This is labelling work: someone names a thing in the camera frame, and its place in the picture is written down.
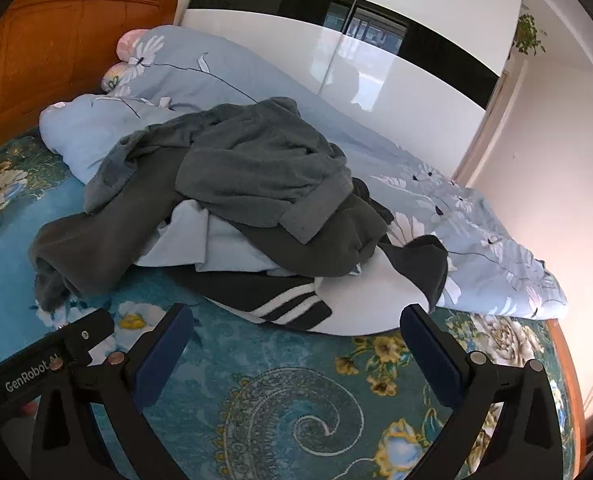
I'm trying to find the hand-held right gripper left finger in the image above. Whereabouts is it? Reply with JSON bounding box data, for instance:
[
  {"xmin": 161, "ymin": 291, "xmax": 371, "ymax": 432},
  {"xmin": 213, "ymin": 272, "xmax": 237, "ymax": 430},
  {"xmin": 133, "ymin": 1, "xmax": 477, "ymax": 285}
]
[{"xmin": 30, "ymin": 303, "xmax": 195, "ymax": 480}]

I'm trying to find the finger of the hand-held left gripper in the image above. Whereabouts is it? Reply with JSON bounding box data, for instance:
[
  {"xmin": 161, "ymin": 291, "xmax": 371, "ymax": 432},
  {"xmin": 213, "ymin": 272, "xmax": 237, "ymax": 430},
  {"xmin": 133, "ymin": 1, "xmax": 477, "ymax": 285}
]
[{"xmin": 59, "ymin": 308, "xmax": 116, "ymax": 367}]

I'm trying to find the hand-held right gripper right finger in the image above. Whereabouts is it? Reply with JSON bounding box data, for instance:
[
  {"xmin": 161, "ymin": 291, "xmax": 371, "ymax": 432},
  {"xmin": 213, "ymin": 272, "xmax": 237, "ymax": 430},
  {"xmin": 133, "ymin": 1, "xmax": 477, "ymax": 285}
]
[{"xmin": 399, "ymin": 303, "xmax": 565, "ymax": 480}]

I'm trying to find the grey sweatshirt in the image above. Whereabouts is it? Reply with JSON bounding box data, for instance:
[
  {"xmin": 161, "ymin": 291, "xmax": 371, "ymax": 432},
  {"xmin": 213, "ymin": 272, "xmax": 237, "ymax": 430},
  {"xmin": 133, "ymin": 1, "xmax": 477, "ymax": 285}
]
[{"xmin": 84, "ymin": 96, "xmax": 353, "ymax": 245}]

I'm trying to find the black white striped jacket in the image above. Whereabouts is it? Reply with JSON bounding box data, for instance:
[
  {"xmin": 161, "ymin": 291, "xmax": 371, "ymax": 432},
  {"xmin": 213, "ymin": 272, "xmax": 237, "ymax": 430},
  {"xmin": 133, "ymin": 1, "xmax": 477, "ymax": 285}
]
[{"xmin": 169, "ymin": 232, "xmax": 449, "ymax": 335}]

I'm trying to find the dark grey garment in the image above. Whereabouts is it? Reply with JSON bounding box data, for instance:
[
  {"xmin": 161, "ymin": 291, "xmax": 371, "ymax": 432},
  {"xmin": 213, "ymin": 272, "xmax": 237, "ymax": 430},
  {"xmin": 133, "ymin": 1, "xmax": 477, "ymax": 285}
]
[{"xmin": 29, "ymin": 145, "xmax": 394, "ymax": 313}]

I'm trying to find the teal floral bed sheet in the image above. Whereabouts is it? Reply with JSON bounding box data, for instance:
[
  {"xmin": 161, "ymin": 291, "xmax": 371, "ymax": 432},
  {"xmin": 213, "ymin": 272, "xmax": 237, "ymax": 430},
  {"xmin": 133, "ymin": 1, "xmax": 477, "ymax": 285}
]
[{"xmin": 0, "ymin": 127, "xmax": 577, "ymax": 480}]

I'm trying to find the light blue shirt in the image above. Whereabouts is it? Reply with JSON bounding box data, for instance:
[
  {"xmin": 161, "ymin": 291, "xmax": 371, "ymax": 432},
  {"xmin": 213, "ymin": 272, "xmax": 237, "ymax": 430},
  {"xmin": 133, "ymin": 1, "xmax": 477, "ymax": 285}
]
[{"xmin": 135, "ymin": 199, "xmax": 287, "ymax": 273}]

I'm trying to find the floral pillow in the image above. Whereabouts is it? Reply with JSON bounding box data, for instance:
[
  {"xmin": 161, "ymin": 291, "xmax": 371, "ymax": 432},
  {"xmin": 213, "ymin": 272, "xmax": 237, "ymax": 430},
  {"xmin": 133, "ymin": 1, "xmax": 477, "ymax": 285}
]
[{"xmin": 101, "ymin": 62, "xmax": 138, "ymax": 96}]

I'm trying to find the wooden bed headboard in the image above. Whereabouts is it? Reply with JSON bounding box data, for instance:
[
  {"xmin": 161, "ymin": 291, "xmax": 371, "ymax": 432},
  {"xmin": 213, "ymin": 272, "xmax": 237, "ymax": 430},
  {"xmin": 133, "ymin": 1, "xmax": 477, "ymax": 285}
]
[{"xmin": 0, "ymin": 0, "xmax": 180, "ymax": 161}]

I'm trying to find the pink pillow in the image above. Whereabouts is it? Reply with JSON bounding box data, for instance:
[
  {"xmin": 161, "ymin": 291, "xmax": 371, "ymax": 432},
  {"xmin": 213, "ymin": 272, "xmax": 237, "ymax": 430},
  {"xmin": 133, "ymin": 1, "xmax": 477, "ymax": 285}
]
[{"xmin": 116, "ymin": 29, "xmax": 150, "ymax": 61}]

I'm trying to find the light blue floral duvet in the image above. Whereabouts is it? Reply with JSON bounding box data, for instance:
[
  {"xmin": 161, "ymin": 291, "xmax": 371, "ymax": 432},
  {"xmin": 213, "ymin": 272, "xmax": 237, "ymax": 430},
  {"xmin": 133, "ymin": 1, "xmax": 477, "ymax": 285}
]
[{"xmin": 39, "ymin": 25, "xmax": 569, "ymax": 321}]

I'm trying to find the green hanging plant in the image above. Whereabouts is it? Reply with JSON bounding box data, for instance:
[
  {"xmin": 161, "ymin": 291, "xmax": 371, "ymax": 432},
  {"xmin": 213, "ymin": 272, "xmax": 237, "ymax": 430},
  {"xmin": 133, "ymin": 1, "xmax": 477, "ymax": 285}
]
[{"xmin": 513, "ymin": 12, "xmax": 547, "ymax": 58}]

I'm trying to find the white wardrobe with black band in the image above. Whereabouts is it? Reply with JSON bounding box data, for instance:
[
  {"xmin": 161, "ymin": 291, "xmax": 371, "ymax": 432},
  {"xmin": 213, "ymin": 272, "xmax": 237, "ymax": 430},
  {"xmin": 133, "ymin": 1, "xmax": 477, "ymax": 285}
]
[{"xmin": 179, "ymin": 0, "xmax": 524, "ymax": 113}]

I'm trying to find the wooden bed side rail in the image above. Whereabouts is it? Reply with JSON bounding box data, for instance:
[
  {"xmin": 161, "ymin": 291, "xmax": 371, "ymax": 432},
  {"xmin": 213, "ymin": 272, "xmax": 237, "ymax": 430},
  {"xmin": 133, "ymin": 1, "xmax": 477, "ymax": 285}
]
[{"xmin": 546, "ymin": 319, "xmax": 588, "ymax": 480}]

